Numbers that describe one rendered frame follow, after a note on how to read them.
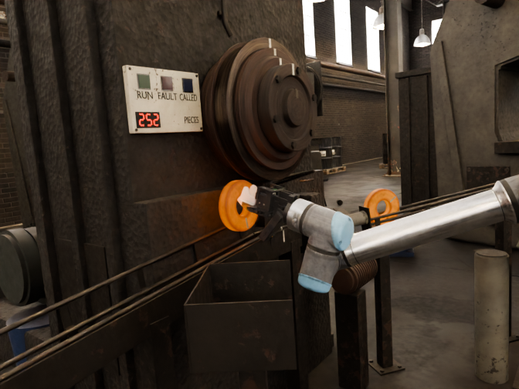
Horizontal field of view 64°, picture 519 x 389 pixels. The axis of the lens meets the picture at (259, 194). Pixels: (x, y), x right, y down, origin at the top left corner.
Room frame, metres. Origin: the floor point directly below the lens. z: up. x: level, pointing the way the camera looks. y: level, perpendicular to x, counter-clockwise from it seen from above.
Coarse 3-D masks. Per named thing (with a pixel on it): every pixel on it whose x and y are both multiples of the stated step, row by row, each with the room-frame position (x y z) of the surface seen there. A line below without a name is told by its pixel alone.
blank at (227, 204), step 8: (232, 184) 1.22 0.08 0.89; (240, 184) 1.25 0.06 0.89; (248, 184) 1.27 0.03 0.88; (224, 192) 1.21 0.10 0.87; (232, 192) 1.22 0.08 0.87; (240, 192) 1.24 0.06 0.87; (224, 200) 1.20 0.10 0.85; (232, 200) 1.21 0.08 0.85; (224, 208) 1.19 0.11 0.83; (232, 208) 1.21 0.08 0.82; (224, 216) 1.20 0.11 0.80; (232, 216) 1.21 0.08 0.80; (240, 216) 1.23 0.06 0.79; (248, 216) 1.26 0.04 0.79; (256, 216) 1.29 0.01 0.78; (224, 224) 1.22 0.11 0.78; (232, 224) 1.20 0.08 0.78; (240, 224) 1.23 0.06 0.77; (248, 224) 1.26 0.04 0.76
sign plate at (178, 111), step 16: (128, 80) 1.13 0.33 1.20; (160, 80) 1.21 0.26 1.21; (176, 80) 1.26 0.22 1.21; (192, 80) 1.31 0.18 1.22; (128, 96) 1.13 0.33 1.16; (144, 96) 1.17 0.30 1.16; (160, 96) 1.21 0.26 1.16; (176, 96) 1.26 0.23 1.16; (192, 96) 1.31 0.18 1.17; (128, 112) 1.14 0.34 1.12; (144, 112) 1.16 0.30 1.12; (160, 112) 1.21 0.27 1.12; (176, 112) 1.25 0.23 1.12; (192, 112) 1.30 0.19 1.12; (144, 128) 1.16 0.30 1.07; (160, 128) 1.20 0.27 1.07; (176, 128) 1.25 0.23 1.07; (192, 128) 1.30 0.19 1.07
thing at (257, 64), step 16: (272, 48) 1.39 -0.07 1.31; (256, 64) 1.32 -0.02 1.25; (272, 64) 1.35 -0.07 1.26; (240, 80) 1.26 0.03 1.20; (256, 80) 1.29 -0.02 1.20; (240, 96) 1.25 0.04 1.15; (256, 96) 1.28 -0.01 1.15; (240, 112) 1.25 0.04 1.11; (256, 112) 1.28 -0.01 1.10; (240, 128) 1.26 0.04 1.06; (256, 128) 1.27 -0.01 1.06; (256, 144) 1.30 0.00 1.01; (256, 160) 1.31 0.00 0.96; (272, 160) 1.35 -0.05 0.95; (288, 160) 1.43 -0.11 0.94
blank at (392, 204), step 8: (376, 192) 1.68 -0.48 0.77; (384, 192) 1.69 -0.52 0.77; (392, 192) 1.71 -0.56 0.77; (368, 200) 1.67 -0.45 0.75; (376, 200) 1.68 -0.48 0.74; (384, 200) 1.71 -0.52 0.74; (392, 200) 1.71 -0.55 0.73; (376, 208) 1.68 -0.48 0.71; (392, 208) 1.71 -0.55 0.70; (376, 216) 1.68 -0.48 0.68; (392, 216) 1.70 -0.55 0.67
